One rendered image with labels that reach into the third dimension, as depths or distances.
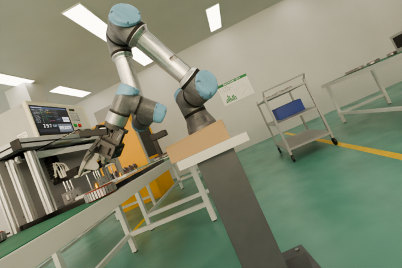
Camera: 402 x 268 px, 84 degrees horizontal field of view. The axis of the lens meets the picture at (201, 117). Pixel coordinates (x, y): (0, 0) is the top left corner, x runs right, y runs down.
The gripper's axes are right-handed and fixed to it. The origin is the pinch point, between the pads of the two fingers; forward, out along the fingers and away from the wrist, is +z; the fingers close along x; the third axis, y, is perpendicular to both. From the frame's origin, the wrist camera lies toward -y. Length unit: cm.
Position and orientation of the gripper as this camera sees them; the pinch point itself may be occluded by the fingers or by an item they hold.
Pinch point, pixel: (90, 171)
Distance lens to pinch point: 96.0
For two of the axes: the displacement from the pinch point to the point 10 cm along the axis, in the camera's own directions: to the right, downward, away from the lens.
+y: 9.1, 3.9, -1.3
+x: 1.4, 0.1, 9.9
